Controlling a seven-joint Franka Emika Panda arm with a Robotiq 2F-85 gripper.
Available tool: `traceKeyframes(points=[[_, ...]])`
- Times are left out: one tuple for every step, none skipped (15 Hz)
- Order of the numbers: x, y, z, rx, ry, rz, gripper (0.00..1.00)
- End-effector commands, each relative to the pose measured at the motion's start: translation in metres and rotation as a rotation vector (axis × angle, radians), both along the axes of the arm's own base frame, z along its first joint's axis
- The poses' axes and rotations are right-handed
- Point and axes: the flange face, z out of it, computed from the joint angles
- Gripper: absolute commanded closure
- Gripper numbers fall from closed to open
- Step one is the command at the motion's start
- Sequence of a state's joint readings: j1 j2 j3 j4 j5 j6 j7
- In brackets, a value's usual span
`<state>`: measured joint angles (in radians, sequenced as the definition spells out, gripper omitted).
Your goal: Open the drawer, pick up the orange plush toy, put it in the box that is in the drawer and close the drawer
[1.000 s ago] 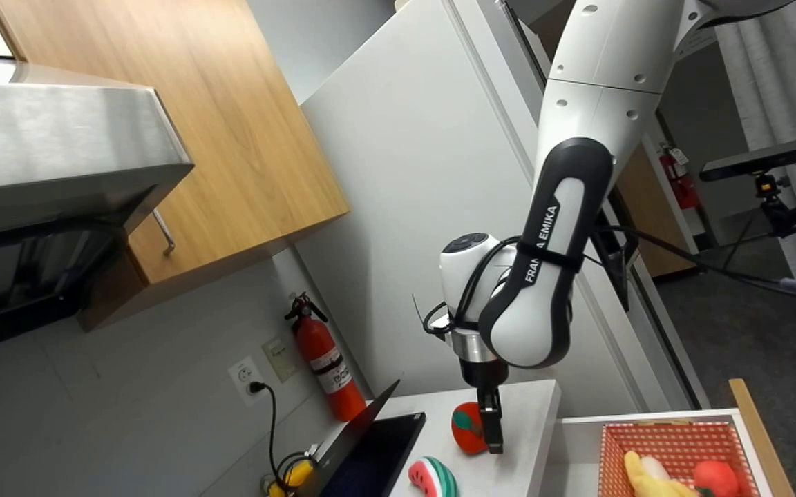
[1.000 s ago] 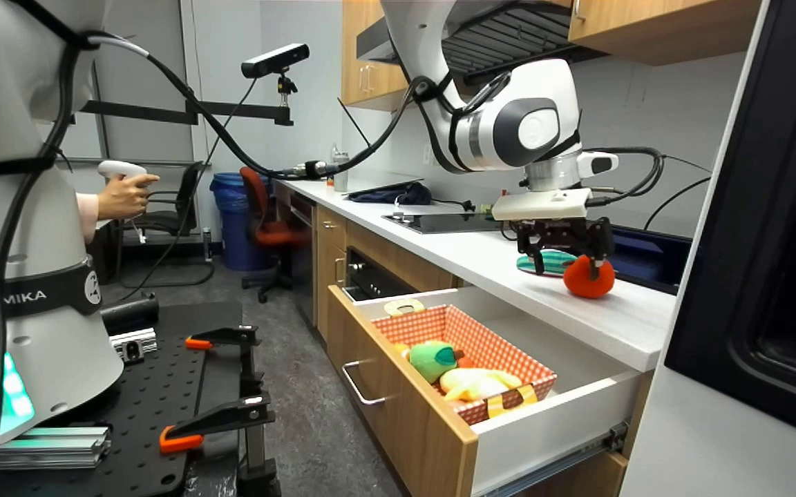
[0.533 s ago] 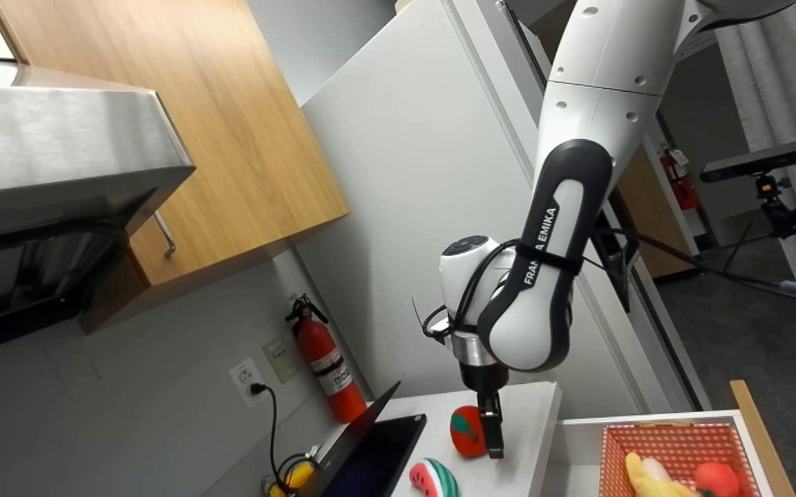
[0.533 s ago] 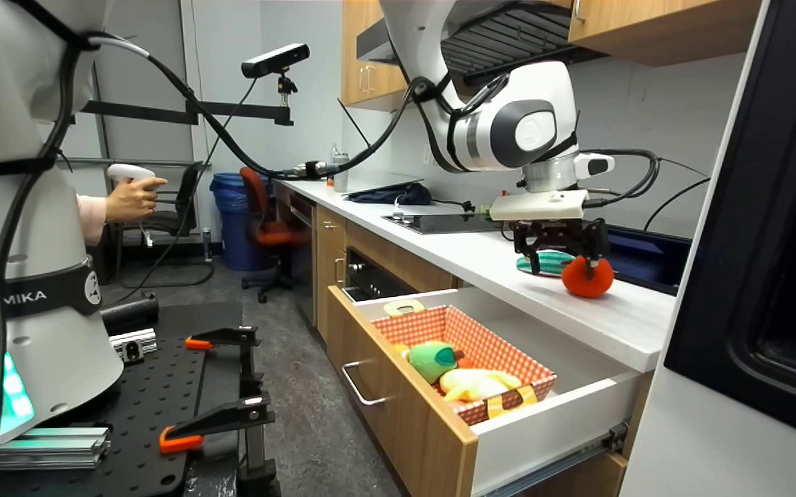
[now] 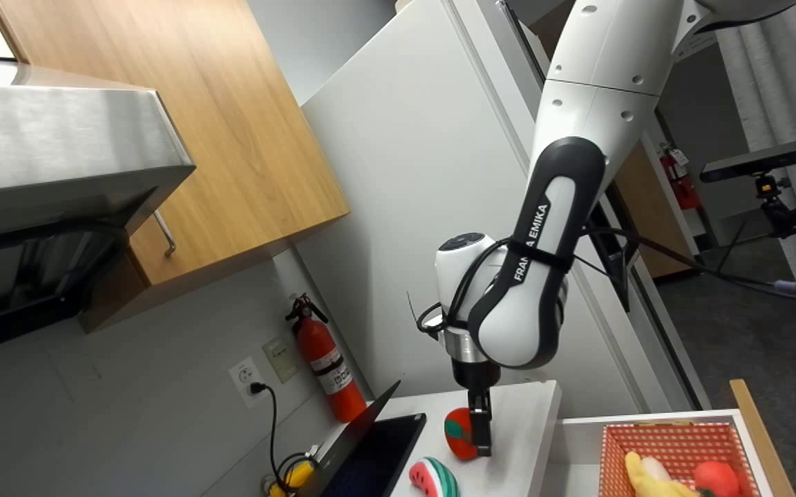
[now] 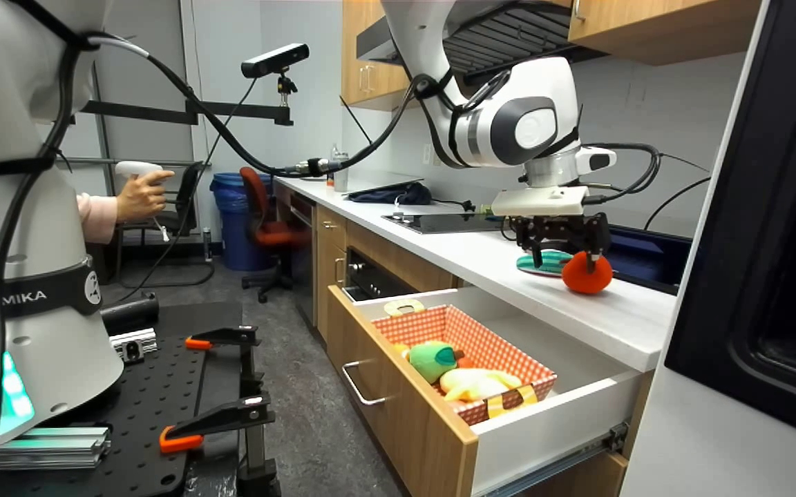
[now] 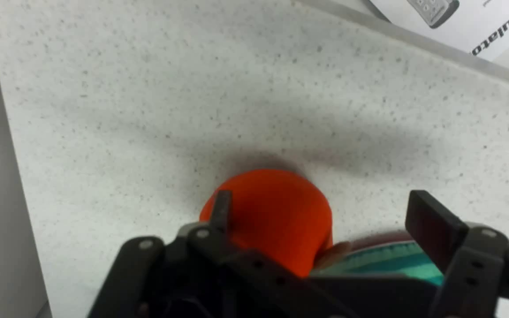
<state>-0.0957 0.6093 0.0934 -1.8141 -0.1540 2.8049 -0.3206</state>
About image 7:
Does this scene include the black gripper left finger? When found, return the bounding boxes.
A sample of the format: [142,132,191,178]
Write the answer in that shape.
[87,190,352,318]

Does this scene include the white printed cardboard box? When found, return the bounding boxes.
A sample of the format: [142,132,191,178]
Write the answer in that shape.
[368,0,509,64]

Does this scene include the orange plush toy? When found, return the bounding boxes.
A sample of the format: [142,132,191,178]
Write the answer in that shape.
[198,169,334,282]

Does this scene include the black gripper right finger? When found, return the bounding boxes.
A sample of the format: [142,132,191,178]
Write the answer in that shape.
[403,188,509,318]

